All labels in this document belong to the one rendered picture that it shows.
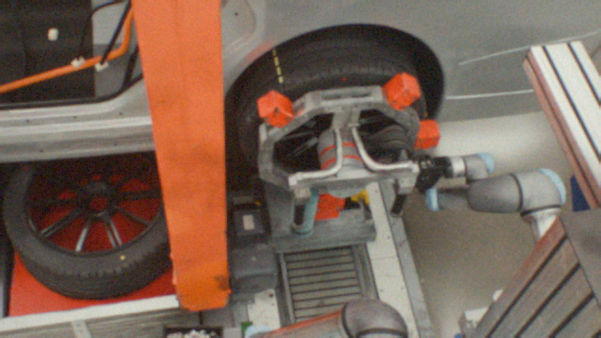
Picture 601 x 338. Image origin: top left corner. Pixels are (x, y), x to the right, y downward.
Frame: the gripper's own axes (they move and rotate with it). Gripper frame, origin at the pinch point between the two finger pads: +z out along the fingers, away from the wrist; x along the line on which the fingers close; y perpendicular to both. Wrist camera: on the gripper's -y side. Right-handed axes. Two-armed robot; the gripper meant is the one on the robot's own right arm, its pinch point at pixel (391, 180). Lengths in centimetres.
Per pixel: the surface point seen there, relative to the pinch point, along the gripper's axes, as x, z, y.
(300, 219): 11.2, 34.3, 0.6
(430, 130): -11.6, -16.2, 9.6
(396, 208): 11.4, 1.2, -1.3
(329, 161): -3.1, 21.8, 11.0
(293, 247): -23, 30, -64
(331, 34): -29, 17, 43
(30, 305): -5, 132, -48
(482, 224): -30, -60, -79
